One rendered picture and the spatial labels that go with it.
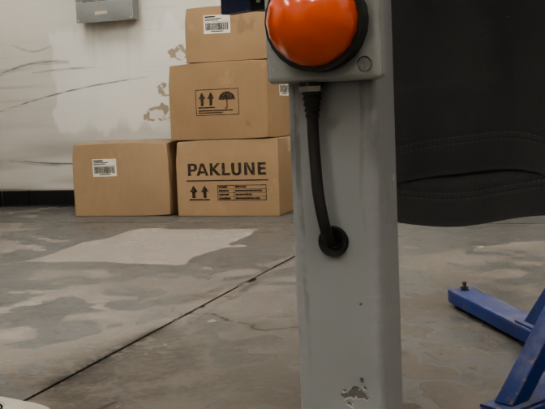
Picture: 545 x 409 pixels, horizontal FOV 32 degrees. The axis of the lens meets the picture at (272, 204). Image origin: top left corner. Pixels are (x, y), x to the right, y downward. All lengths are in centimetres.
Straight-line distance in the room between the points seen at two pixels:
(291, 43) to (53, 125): 593
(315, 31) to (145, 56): 560
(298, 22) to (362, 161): 7
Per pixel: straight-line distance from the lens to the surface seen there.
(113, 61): 607
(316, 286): 43
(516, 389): 181
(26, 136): 641
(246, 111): 518
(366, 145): 41
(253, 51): 523
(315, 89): 41
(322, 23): 38
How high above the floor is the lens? 62
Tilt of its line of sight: 6 degrees down
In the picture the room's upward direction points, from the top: 2 degrees counter-clockwise
